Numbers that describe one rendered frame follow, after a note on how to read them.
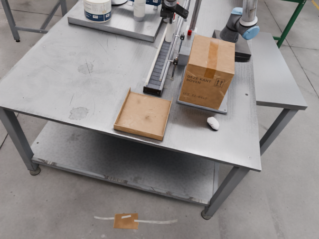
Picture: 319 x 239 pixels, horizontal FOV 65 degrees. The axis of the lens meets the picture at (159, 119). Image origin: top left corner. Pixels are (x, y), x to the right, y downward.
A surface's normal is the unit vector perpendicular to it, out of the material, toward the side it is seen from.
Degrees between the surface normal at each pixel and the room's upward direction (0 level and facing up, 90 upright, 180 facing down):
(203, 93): 90
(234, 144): 0
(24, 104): 0
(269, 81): 0
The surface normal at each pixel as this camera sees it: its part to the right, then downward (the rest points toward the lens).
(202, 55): 0.13, -0.64
